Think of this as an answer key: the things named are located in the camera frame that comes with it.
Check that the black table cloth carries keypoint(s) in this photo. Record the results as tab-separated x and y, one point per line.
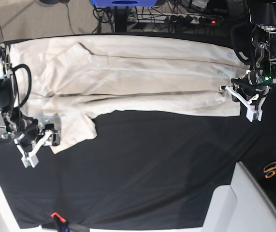
145	170

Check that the blue plastic box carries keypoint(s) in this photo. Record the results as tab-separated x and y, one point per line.
124	3

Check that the red clip at table edge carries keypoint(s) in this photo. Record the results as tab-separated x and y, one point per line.
57	217

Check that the orange handled scissors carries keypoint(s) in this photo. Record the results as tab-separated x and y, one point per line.
270	170

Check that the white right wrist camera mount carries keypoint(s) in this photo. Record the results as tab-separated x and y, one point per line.
29	157

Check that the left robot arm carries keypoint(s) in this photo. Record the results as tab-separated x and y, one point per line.
254	43

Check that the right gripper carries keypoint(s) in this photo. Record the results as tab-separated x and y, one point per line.
28	137

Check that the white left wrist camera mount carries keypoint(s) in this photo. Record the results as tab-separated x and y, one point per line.
253	105

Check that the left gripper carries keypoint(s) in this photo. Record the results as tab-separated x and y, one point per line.
251	85

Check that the cream white T-shirt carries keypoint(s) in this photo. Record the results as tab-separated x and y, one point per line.
82	77

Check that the white power strip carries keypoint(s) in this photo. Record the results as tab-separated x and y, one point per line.
141	17

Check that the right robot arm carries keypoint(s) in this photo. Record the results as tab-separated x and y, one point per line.
12	120

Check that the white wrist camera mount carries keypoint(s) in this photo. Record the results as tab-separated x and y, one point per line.
29	157
253	105

